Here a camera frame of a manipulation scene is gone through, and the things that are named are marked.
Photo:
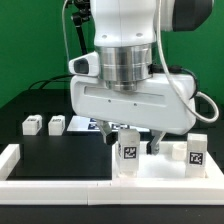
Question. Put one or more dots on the white U-shaped fence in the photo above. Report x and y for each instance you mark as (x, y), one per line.
(120, 191)

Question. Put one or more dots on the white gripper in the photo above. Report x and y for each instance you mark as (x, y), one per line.
(155, 104)

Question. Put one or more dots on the white marker sheet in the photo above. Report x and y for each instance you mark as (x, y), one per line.
(82, 124)

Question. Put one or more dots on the white square tabletop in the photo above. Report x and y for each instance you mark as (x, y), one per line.
(169, 163)

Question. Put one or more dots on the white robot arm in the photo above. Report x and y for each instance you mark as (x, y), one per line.
(118, 82)

